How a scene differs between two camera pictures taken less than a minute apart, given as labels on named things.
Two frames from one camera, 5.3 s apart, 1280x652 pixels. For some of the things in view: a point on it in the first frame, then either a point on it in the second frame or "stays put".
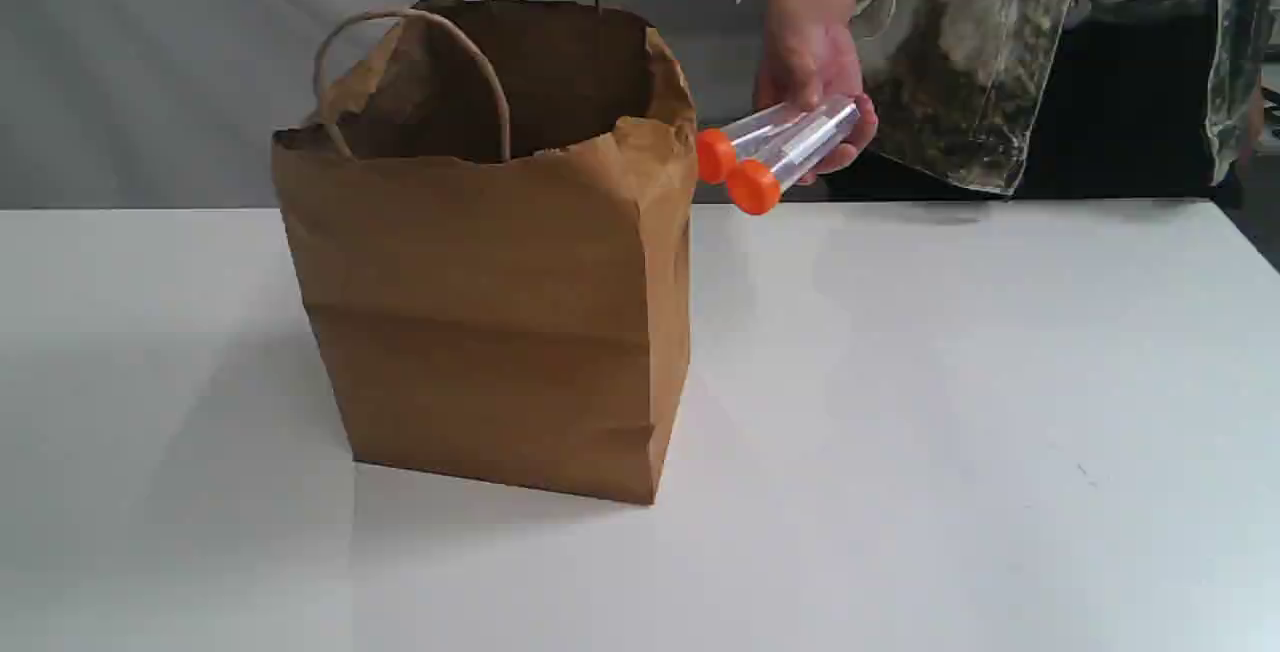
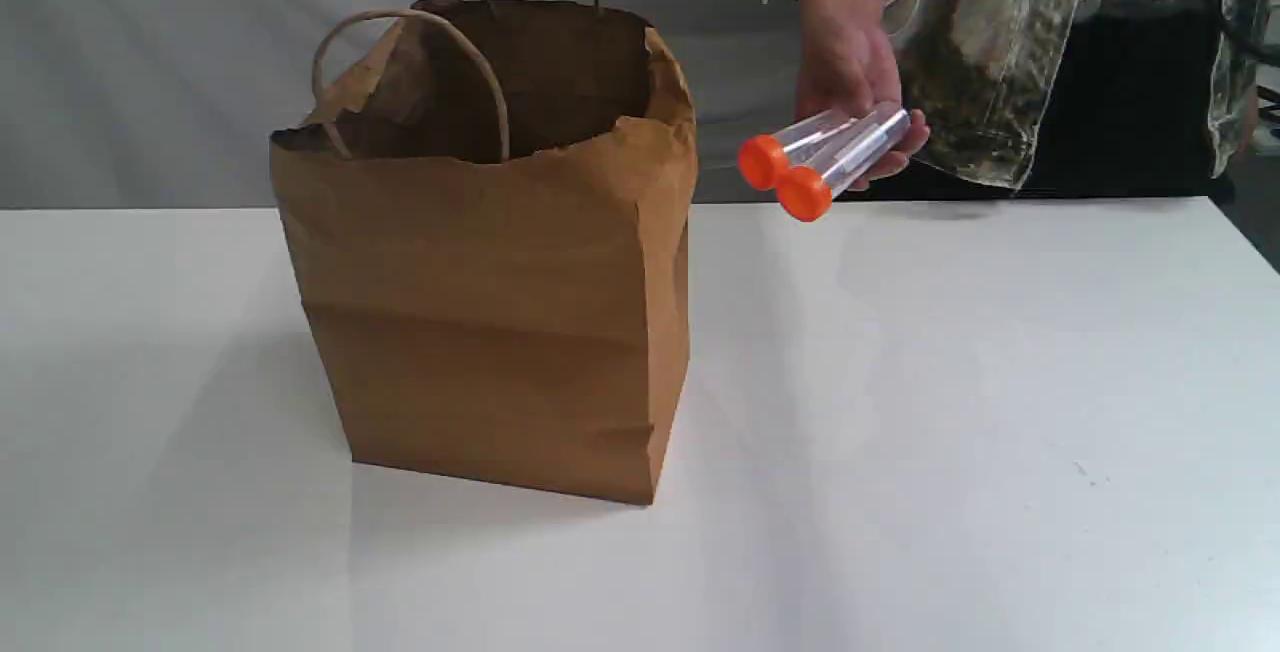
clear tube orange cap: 755,186 -> 805,193
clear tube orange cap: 717,149 -> 761,157
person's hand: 809,52 -> 846,55
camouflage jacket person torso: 1051,65 stays put
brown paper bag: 494,201 stays put
